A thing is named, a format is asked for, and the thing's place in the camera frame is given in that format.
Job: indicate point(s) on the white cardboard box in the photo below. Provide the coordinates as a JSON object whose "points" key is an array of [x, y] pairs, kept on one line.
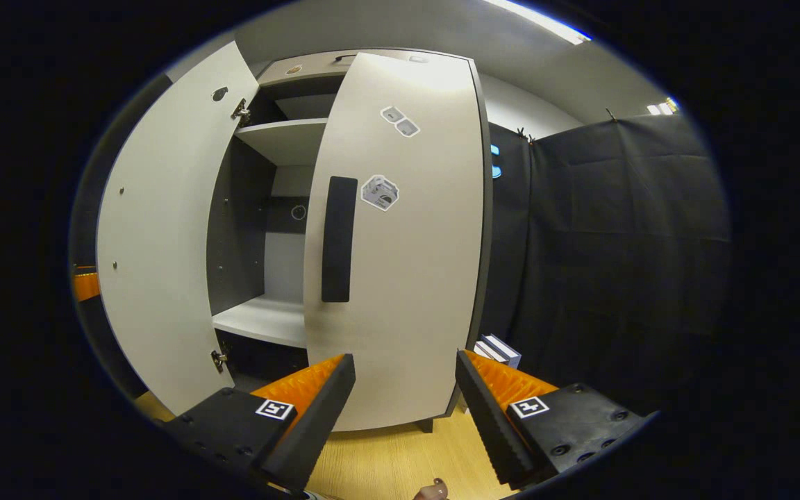
{"points": [[498, 349]]}

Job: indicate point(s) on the metal door hinge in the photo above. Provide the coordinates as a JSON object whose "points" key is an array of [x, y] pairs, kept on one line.
{"points": [[240, 111], [218, 360]]}

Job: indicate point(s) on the grey cabinet door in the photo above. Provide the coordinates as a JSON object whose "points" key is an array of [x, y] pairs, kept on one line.
{"points": [[164, 229], [414, 278]]}

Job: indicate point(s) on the long ceiling light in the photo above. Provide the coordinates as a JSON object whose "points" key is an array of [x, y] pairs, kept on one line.
{"points": [[546, 21]]}

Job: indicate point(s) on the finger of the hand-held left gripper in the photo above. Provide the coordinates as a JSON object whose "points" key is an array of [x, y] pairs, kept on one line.
{"points": [[86, 285]]}

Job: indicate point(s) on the grey open cabinet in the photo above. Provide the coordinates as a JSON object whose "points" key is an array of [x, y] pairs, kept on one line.
{"points": [[240, 229]]}

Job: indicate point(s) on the small ceiling light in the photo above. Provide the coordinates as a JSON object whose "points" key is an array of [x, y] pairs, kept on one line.
{"points": [[662, 106]]}

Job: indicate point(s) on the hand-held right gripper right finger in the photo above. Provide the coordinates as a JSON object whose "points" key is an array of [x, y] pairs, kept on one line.
{"points": [[487, 417]]}

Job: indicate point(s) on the grey cabinet shelf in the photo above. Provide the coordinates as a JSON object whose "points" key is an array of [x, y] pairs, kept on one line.
{"points": [[285, 139]]}

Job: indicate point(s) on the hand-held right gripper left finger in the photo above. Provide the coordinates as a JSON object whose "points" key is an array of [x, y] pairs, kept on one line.
{"points": [[317, 417]]}

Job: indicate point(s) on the beige cabinet drawer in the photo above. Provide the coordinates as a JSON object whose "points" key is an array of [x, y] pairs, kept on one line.
{"points": [[303, 69]]}

